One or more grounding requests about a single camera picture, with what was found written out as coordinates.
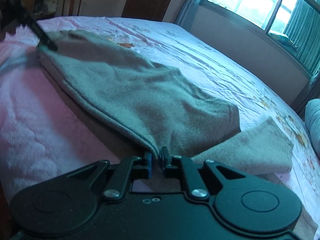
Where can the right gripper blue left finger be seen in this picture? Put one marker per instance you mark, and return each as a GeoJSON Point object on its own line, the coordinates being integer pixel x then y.
{"type": "Point", "coordinates": [125, 173]}

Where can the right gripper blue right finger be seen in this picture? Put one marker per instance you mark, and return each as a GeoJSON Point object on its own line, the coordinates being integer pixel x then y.
{"type": "Point", "coordinates": [183, 169]}

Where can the beige fleece pants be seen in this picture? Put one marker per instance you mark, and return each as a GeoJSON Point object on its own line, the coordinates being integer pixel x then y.
{"type": "Point", "coordinates": [155, 105]}

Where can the wooden chair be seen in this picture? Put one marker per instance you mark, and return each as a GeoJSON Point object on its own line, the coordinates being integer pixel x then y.
{"type": "Point", "coordinates": [71, 7]}

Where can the bed with floral pink sheet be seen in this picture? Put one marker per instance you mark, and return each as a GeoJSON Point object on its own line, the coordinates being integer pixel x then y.
{"type": "Point", "coordinates": [54, 161]}

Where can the rolled grey-blue quilt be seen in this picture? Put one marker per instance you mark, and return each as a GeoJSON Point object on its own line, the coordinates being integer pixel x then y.
{"type": "Point", "coordinates": [312, 119]}

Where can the cloth bundle on windowsill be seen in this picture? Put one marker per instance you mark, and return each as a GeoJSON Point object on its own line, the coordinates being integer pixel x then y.
{"type": "Point", "coordinates": [284, 41]}

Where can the left teal curtain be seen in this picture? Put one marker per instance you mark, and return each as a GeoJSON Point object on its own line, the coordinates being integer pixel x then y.
{"type": "Point", "coordinates": [187, 13]}

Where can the teal curtain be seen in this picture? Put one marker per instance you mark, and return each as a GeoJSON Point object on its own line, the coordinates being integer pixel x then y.
{"type": "Point", "coordinates": [303, 30]}
{"type": "Point", "coordinates": [187, 13]}

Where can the right teal curtain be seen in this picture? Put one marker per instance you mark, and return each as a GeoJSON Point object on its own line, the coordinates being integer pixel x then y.
{"type": "Point", "coordinates": [303, 30]}

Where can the window with sliding frame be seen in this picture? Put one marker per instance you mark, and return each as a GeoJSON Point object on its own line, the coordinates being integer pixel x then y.
{"type": "Point", "coordinates": [264, 15]}

